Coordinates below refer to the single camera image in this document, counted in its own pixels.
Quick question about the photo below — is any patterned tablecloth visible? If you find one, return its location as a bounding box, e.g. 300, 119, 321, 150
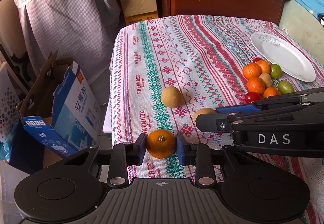
102, 14, 324, 224

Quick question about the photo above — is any green fruit front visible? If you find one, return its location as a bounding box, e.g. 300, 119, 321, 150
277, 80, 295, 94

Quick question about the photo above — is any grey checked curtain cloth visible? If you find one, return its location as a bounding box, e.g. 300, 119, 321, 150
14, 0, 120, 82

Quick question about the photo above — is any red tomato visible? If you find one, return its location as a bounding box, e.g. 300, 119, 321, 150
253, 58, 262, 63
244, 92, 262, 103

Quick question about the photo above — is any orange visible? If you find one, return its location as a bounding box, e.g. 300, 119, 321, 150
247, 77, 266, 95
263, 87, 279, 98
243, 63, 261, 80
256, 60, 271, 74
146, 129, 176, 159

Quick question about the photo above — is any white perforated basket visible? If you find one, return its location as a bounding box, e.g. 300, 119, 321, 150
0, 62, 21, 143

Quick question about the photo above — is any white floral plate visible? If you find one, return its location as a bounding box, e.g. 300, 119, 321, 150
250, 32, 316, 82

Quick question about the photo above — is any beige sofa cushion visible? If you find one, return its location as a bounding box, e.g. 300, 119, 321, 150
279, 0, 324, 64

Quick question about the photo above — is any red tomato back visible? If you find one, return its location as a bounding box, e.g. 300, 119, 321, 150
253, 58, 262, 63

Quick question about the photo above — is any green fruit back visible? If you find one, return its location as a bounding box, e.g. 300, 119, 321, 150
270, 64, 282, 80

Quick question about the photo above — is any cardboard box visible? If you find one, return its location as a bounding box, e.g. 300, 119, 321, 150
118, 0, 159, 25

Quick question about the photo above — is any red tomato front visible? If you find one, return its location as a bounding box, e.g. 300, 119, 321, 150
244, 92, 262, 103

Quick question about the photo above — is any kiwi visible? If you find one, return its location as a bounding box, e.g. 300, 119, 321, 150
161, 86, 182, 108
193, 108, 216, 121
259, 73, 272, 88

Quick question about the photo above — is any blue white milk carton box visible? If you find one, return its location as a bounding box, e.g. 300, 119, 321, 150
17, 58, 100, 158

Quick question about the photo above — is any orange front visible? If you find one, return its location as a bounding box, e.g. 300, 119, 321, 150
263, 87, 279, 98

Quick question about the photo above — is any green fruit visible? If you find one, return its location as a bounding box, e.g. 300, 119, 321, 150
270, 64, 282, 80
277, 80, 295, 94

